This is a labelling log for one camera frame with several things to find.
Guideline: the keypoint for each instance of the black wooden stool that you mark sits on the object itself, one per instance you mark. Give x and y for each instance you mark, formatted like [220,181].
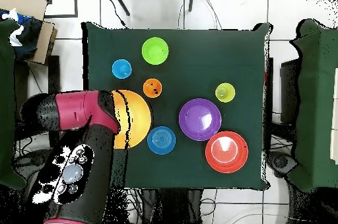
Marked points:
[54,76]

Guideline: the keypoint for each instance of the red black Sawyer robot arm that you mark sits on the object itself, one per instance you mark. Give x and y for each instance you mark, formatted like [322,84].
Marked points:
[76,110]

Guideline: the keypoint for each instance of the dark green table cloth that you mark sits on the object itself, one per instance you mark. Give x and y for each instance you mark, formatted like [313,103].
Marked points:
[237,62]

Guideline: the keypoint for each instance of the blue plastic cup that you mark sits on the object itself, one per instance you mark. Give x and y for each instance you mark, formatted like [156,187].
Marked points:
[121,68]

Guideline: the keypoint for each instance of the red plastic bowl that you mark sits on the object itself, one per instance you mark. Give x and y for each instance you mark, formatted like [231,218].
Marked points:
[226,152]

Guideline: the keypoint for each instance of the pale yellow-green plastic cup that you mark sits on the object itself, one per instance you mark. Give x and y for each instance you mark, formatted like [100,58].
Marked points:
[225,92]

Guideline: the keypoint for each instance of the brown cardboard box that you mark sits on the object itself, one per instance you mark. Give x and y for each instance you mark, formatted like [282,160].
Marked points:
[26,4]

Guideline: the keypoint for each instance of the purple plastic bowl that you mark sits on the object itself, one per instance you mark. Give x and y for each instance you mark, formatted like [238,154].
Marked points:
[200,119]

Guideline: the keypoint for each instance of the orange plastic cup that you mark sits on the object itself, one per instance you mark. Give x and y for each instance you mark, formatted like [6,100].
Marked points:
[152,88]

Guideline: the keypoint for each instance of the large orange plastic bowl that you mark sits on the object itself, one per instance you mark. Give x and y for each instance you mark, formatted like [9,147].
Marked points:
[138,118]

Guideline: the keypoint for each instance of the blue and white clothes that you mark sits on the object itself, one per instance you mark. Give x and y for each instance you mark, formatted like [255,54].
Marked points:
[26,39]

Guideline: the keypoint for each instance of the small green plastic bowl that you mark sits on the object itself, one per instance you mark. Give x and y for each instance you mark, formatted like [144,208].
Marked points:
[155,51]

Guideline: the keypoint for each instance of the black metal frame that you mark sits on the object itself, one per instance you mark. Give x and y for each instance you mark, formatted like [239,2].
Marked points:
[75,2]

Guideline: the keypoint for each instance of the small blue plastic bowl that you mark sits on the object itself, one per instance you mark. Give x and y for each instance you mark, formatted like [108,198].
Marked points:
[161,140]

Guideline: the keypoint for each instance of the green cloth covered table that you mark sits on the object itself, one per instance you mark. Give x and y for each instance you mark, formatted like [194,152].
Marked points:
[6,89]
[317,102]

